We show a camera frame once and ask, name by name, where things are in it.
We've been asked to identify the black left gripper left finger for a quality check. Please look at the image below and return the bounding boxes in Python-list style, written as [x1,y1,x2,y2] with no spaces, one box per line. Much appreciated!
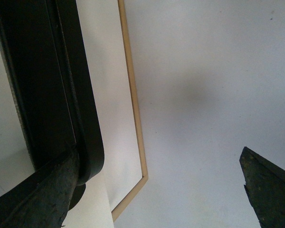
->
[0,147,79,228]

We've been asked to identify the light wooden drawer cabinet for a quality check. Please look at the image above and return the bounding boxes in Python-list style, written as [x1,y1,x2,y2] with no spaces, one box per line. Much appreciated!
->
[112,0,149,221]

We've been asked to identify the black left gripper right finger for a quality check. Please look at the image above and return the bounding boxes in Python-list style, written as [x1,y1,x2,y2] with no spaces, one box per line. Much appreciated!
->
[239,147,285,228]

